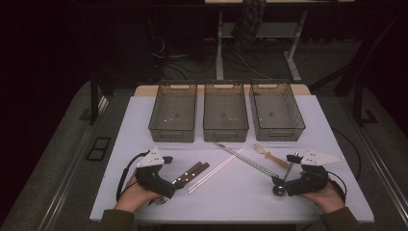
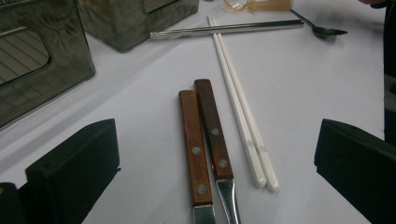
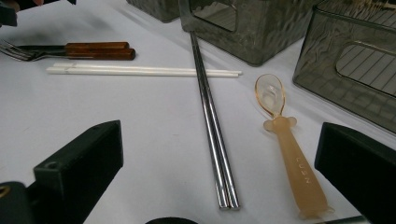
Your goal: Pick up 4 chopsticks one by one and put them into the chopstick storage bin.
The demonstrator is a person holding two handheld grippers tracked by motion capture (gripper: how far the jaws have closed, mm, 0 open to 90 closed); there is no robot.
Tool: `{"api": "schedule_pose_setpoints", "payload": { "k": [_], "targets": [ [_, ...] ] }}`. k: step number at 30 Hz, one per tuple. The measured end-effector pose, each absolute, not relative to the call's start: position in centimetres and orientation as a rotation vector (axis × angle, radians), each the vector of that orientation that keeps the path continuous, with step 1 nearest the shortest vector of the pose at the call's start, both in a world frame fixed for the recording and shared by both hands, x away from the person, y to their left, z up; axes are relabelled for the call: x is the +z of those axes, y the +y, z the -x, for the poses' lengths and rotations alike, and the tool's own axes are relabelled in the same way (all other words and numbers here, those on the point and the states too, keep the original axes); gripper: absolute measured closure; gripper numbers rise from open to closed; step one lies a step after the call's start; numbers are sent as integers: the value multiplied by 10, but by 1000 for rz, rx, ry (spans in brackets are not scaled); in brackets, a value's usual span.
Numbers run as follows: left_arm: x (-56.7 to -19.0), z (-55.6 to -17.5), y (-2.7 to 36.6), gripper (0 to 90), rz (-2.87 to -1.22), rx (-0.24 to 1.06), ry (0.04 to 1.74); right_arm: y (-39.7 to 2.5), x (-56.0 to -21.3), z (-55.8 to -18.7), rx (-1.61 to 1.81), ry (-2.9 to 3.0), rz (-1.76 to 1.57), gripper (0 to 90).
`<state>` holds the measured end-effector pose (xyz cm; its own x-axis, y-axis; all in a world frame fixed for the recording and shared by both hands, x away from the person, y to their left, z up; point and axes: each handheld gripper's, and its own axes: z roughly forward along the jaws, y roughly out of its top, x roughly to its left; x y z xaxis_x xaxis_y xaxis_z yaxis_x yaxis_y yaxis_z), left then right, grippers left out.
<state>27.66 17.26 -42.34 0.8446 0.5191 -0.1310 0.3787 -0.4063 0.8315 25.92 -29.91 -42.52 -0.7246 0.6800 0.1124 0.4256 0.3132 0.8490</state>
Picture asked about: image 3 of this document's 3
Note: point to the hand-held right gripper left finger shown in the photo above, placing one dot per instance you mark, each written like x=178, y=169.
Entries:
x=77, y=174

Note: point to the white chopstick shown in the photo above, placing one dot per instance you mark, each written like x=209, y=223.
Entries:
x=124, y=72
x=124, y=67

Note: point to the smoked clear plastic bin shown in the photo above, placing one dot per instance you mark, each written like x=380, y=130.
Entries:
x=264, y=37
x=155, y=9
x=323, y=71

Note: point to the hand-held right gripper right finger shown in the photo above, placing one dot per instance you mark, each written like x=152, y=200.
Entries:
x=361, y=174

